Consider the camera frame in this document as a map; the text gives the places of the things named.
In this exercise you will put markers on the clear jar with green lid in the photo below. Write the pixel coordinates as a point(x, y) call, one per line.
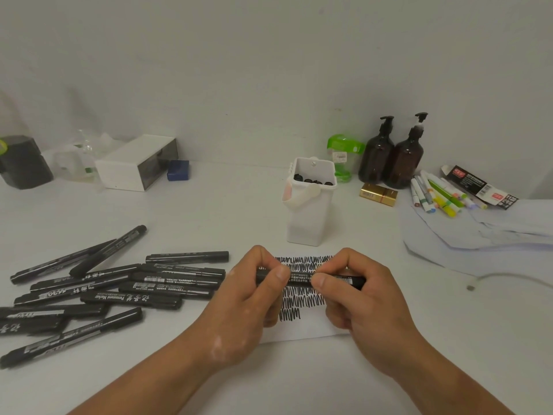
point(343, 142)

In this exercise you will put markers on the black and red cardboard box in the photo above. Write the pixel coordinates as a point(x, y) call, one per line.
point(475, 183)

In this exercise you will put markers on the person's left forearm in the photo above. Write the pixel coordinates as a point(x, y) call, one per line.
point(142, 384)

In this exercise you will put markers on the small blue box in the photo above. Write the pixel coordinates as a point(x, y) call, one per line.
point(178, 170)

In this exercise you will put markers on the small gold box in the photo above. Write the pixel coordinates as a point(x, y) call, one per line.
point(378, 194)

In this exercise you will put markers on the person's left hand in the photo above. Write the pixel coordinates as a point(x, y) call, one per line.
point(237, 315)

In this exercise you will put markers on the white paper with black scribbles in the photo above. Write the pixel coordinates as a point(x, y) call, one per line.
point(302, 306)

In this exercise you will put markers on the pile of loose white sheets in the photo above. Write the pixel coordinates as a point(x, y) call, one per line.
point(475, 237)

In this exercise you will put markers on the pile of black markers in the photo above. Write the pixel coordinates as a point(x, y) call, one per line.
point(108, 289)

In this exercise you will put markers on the white box with grey front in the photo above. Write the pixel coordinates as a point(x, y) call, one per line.
point(119, 172)

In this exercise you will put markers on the bunch of pastel highlighter pens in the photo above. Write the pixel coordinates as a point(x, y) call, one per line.
point(440, 200)

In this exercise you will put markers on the clear bottle with dark liquid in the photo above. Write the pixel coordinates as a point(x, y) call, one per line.
point(26, 164)

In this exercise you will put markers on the person's right hand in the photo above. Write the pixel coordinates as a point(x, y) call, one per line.
point(376, 315)

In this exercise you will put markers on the brown pump bottle white neck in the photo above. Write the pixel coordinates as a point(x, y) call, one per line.
point(404, 164)

